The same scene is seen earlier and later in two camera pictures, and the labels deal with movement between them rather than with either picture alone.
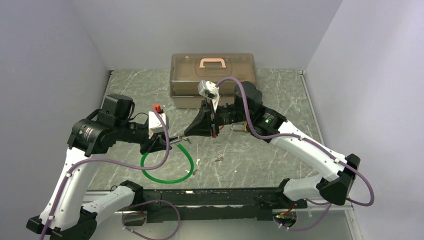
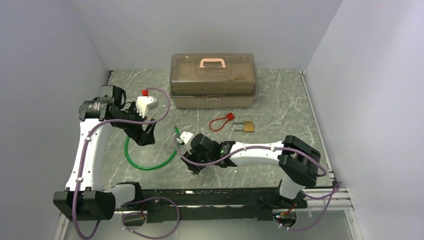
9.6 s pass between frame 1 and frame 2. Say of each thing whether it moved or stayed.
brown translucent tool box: stayed
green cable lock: moved
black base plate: stayed
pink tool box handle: stayed
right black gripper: moved
